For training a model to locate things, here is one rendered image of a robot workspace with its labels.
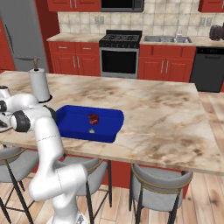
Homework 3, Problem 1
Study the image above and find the black and silver oven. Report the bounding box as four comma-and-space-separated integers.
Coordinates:
98, 29, 144, 80

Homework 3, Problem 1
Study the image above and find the red brown steak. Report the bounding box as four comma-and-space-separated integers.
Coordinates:
87, 113, 100, 126

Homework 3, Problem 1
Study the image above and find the red tall cupboard panel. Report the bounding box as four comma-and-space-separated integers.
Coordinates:
34, 0, 61, 74

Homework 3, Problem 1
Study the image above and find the steel sink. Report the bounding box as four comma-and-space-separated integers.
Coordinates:
143, 35, 193, 45

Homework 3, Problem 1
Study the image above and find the red island base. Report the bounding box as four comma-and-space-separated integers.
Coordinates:
29, 157, 191, 200

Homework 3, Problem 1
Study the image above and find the red lower cupboard run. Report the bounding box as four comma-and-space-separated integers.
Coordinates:
137, 44, 197, 83
47, 40, 102, 78

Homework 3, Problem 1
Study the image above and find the blue rectangular tray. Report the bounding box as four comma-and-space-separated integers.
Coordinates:
54, 104, 125, 144

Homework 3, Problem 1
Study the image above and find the steel tap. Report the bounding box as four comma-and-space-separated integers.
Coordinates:
174, 19, 184, 39

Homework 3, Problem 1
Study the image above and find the white paper towel roll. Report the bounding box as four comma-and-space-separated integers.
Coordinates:
27, 57, 53, 104

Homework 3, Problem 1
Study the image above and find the black dishwasher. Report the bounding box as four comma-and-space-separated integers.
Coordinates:
189, 46, 224, 94

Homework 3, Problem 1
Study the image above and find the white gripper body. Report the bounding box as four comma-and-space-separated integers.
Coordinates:
0, 112, 11, 128

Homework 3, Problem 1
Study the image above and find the grey fridge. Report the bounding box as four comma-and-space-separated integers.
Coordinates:
0, 0, 49, 73

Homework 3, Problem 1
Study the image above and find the red wall cupboard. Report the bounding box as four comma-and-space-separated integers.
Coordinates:
198, 0, 224, 13
46, 0, 102, 13

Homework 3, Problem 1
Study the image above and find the black microwave oven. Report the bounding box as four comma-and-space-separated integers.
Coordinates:
100, 0, 145, 13

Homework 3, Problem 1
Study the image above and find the dark small appliance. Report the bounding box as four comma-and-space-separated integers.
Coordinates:
208, 24, 224, 41

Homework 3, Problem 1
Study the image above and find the grey bar stool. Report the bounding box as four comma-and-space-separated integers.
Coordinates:
129, 162, 194, 224
0, 146, 40, 224
57, 155, 114, 224

